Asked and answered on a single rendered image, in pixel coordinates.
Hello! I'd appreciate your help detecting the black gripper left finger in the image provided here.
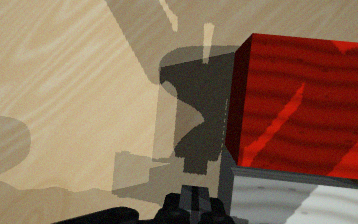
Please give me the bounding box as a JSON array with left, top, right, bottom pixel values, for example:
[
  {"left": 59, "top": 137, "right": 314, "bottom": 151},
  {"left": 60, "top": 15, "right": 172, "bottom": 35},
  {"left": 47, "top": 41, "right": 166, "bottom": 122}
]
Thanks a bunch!
[{"left": 52, "top": 185, "right": 195, "bottom": 224}]

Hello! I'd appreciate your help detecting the white cube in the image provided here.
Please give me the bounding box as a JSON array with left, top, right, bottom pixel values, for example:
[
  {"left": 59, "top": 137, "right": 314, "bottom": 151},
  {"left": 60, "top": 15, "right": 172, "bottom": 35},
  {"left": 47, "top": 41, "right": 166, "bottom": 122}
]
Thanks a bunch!
[{"left": 218, "top": 152, "right": 358, "bottom": 224}]

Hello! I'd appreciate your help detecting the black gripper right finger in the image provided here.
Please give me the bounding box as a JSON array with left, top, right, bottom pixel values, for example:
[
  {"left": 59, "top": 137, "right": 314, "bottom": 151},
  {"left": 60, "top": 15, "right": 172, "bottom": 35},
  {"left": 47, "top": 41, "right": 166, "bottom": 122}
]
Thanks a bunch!
[{"left": 194, "top": 186, "right": 235, "bottom": 224}]

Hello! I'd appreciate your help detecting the red cube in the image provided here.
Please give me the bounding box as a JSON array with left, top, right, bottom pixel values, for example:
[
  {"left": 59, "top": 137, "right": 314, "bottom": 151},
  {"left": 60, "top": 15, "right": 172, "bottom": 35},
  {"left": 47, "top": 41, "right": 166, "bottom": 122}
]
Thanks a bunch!
[{"left": 225, "top": 33, "right": 358, "bottom": 179}]

